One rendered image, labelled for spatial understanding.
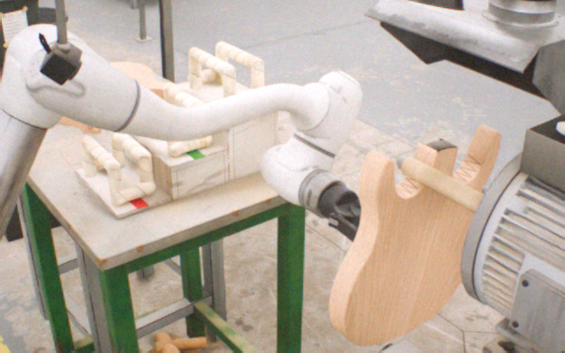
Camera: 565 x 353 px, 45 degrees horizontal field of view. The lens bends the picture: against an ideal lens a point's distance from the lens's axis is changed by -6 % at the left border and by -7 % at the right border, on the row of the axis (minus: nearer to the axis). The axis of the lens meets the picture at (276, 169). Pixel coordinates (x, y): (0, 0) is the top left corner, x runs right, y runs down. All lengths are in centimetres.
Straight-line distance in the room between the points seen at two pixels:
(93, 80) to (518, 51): 65
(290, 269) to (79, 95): 92
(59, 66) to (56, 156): 112
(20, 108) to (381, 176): 64
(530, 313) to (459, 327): 191
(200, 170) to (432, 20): 85
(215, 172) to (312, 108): 39
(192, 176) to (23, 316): 141
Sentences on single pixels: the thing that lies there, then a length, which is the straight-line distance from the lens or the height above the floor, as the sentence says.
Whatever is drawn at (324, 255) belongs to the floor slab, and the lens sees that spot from 318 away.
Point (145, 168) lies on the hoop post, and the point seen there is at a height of 101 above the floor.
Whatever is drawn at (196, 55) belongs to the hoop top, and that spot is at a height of 120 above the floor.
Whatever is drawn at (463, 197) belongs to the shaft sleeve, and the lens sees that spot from 113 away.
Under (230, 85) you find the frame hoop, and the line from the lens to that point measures 175.
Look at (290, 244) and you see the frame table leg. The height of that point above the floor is 77.
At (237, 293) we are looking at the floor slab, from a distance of 295.
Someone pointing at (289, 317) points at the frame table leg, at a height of 52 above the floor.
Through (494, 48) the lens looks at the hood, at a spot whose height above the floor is 151.
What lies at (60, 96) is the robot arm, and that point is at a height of 138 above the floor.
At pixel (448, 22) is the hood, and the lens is 105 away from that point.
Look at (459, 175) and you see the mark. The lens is 137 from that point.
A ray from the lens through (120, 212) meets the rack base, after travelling 169.
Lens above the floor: 181
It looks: 28 degrees down
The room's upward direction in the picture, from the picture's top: straight up
